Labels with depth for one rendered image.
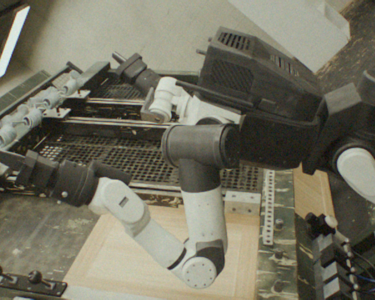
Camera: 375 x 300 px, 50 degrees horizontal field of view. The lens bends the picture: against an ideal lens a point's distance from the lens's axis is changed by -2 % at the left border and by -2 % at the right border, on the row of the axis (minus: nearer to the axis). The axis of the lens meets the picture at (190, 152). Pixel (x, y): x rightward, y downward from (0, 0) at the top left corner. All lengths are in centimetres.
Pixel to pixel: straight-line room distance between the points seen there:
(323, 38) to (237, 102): 425
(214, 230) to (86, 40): 703
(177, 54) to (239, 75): 622
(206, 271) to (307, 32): 439
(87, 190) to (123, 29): 654
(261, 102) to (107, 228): 75
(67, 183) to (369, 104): 70
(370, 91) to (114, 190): 63
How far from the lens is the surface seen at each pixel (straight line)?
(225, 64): 94
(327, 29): 510
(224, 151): 82
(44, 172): 88
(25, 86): 298
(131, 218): 89
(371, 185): 111
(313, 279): 132
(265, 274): 124
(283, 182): 163
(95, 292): 124
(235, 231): 142
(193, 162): 86
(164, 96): 109
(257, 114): 95
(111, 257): 136
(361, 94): 105
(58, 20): 794
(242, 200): 147
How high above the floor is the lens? 146
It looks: 9 degrees down
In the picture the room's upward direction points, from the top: 53 degrees counter-clockwise
